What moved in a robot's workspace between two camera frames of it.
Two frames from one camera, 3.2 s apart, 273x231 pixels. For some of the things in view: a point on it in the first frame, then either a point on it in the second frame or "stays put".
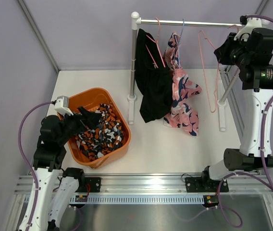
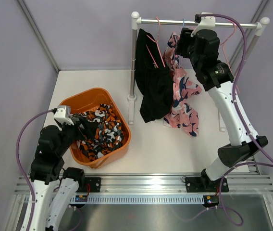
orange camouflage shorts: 104,138 stays put
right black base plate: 199,184 stays put
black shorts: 154,80 stays put
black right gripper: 222,52 -> 185,39
